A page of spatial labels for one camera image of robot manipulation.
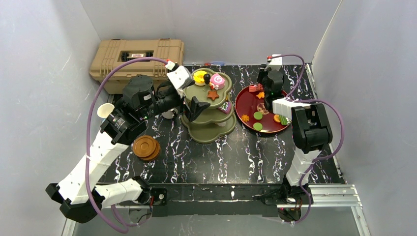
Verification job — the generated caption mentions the small round yellow cookie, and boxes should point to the small round yellow cookie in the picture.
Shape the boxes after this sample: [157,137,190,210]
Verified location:
[240,114,250,122]

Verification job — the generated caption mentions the green layered cake slice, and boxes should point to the green layered cake slice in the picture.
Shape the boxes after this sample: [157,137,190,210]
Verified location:
[279,115,292,125]

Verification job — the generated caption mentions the green macaron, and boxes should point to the green macaron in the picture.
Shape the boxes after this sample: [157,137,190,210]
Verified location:
[253,112,263,120]
[253,122,263,131]

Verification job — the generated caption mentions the pink swirl roll cake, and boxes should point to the pink swirl roll cake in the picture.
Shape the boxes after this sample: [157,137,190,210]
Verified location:
[209,73,226,90]

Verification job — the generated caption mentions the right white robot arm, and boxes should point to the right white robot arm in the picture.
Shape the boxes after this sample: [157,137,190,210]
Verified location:
[257,67,333,205]

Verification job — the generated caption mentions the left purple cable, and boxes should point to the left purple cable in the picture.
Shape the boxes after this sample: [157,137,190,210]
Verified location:
[85,57,170,234]

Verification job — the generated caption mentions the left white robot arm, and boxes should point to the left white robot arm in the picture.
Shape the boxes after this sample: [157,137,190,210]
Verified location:
[46,72,209,223]

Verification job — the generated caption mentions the green three-tier dessert stand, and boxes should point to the green three-tier dessert stand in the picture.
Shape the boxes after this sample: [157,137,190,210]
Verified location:
[180,68,237,144]

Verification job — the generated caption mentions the round orange flat cookie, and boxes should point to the round orange flat cookie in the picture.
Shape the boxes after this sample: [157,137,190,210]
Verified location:
[273,115,281,123]

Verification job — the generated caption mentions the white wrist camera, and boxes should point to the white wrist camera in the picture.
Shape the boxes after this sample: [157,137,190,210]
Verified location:
[264,54,283,71]
[165,60,195,98]

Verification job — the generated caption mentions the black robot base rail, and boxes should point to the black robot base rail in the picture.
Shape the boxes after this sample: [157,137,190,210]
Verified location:
[122,183,314,220]

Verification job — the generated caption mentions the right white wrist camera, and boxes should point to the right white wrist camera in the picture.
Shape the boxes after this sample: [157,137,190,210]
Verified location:
[264,54,283,71]

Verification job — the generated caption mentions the yellow fish shaped cookie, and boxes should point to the yellow fish shaped cookie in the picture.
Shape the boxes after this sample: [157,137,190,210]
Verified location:
[256,91,265,99]

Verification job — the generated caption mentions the purple cake slice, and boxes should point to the purple cake slice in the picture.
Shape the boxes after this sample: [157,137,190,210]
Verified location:
[218,101,233,114]

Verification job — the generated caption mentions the blue mug cream interior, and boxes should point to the blue mug cream interior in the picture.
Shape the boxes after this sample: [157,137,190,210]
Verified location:
[96,103,115,118]

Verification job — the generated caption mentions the yellow frosted donut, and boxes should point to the yellow frosted donut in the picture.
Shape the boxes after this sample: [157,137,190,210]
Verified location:
[193,70,208,86]

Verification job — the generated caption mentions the red layered cake slice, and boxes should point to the red layered cake slice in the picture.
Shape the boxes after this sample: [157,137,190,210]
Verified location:
[248,84,264,92]

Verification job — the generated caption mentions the red blue pen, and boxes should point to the red blue pen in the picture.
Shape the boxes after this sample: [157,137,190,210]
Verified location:
[204,61,225,66]

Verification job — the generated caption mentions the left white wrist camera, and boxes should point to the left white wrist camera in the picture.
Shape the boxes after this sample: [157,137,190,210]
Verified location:
[165,60,195,98]

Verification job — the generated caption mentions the brown wooden coaster stack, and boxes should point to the brown wooden coaster stack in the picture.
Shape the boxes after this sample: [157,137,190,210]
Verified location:
[132,135,161,162]

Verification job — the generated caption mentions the tan plastic toolbox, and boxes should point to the tan plastic toolbox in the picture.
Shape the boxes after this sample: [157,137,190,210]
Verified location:
[89,38,184,94]

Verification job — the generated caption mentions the star shaped cookie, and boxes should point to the star shaped cookie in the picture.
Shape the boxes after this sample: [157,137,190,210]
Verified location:
[207,90,220,101]

